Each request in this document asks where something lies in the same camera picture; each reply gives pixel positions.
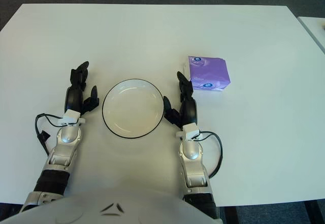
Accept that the grey robot torso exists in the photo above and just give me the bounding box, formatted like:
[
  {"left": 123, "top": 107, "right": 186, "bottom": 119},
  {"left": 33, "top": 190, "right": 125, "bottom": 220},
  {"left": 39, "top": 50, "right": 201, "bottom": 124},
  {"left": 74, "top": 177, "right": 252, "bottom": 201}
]
[{"left": 0, "top": 185, "right": 221, "bottom": 224}]

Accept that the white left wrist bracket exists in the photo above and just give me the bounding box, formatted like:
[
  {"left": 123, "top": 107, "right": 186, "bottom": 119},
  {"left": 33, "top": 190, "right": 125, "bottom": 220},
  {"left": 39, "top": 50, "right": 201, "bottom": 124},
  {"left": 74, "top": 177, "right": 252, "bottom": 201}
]
[{"left": 57, "top": 109, "right": 86, "bottom": 127}]

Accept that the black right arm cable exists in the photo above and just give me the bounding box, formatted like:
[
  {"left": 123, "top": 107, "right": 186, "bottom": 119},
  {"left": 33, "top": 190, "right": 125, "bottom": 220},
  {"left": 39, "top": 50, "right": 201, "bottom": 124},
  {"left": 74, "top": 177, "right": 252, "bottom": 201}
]
[{"left": 195, "top": 131, "right": 224, "bottom": 179}]

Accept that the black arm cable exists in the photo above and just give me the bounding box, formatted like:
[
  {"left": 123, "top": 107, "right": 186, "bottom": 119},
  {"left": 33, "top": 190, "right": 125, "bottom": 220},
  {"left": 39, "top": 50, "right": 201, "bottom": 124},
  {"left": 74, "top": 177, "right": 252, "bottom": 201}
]
[
  {"left": 195, "top": 131, "right": 224, "bottom": 179},
  {"left": 35, "top": 112, "right": 64, "bottom": 156}
]

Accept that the white plate black rim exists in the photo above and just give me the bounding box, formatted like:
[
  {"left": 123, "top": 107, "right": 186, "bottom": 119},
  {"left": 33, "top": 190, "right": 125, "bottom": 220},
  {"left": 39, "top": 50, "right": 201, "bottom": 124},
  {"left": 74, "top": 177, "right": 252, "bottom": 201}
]
[{"left": 101, "top": 78, "right": 164, "bottom": 139}]

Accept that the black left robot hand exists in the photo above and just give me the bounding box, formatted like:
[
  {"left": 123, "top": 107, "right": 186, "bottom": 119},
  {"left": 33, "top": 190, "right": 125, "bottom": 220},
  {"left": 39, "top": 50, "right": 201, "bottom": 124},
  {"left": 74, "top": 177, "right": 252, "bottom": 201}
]
[{"left": 64, "top": 60, "right": 100, "bottom": 115}]

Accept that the white side table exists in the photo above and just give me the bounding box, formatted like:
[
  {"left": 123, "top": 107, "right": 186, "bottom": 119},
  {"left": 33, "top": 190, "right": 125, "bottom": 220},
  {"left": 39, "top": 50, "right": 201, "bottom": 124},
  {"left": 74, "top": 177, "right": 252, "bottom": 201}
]
[{"left": 297, "top": 16, "right": 325, "bottom": 57}]

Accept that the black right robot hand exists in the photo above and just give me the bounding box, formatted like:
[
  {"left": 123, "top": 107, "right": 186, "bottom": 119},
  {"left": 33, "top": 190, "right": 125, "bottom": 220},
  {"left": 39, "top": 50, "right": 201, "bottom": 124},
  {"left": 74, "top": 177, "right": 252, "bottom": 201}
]
[{"left": 163, "top": 71, "right": 198, "bottom": 131}]

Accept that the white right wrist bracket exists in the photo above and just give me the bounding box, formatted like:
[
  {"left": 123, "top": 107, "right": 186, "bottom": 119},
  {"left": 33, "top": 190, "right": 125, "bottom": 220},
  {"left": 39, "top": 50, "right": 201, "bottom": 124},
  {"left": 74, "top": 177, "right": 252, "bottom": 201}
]
[{"left": 176, "top": 122, "right": 203, "bottom": 141}]

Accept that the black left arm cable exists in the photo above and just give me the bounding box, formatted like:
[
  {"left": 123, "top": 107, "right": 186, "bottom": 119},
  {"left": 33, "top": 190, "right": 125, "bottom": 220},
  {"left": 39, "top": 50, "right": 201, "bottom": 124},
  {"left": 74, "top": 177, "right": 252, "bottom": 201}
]
[{"left": 35, "top": 112, "right": 64, "bottom": 156}]

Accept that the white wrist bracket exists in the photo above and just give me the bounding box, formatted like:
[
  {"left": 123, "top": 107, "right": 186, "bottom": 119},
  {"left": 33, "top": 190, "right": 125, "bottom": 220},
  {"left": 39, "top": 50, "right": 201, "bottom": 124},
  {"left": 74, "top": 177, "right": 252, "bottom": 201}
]
[
  {"left": 176, "top": 122, "right": 203, "bottom": 141},
  {"left": 57, "top": 109, "right": 86, "bottom": 127}
]

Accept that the purple tissue paper pack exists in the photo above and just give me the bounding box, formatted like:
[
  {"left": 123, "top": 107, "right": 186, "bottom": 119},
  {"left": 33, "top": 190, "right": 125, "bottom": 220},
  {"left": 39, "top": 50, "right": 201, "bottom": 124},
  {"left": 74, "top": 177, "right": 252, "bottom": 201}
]
[{"left": 183, "top": 55, "right": 232, "bottom": 92}]

